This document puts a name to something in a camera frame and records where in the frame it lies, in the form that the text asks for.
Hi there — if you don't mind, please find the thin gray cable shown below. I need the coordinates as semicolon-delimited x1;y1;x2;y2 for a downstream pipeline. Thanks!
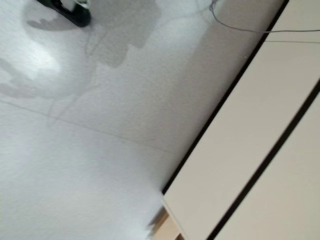
209;0;320;35

